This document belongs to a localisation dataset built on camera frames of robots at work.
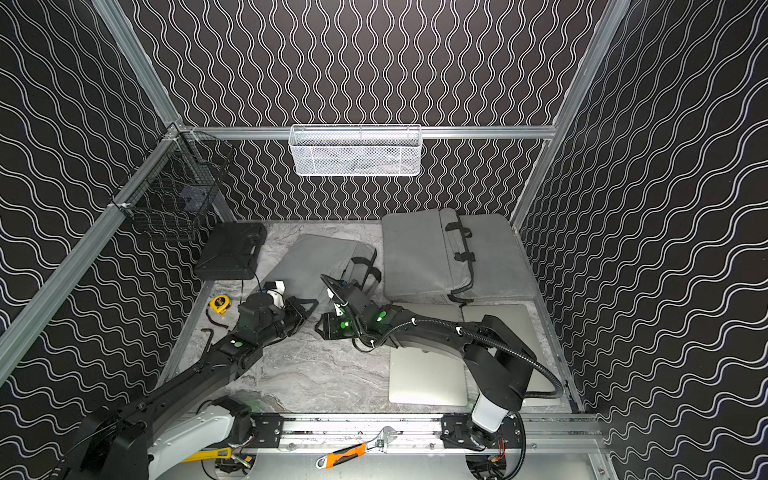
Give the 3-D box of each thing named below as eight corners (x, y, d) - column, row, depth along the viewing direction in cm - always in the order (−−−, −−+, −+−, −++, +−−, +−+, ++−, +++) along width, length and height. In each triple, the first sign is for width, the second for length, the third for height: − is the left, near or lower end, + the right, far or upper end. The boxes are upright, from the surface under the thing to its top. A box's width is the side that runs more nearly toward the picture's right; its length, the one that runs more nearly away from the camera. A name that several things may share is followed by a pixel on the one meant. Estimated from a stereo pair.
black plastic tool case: (200, 280, 105) (190, 269, 100) (222, 233, 120) (215, 222, 115) (252, 281, 105) (246, 270, 100) (268, 234, 120) (263, 222, 115)
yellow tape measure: (210, 313, 97) (206, 309, 95) (216, 298, 101) (213, 294, 99) (226, 313, 97) (223, 309, 95) (232, 298, 101) (229, 294, 99)
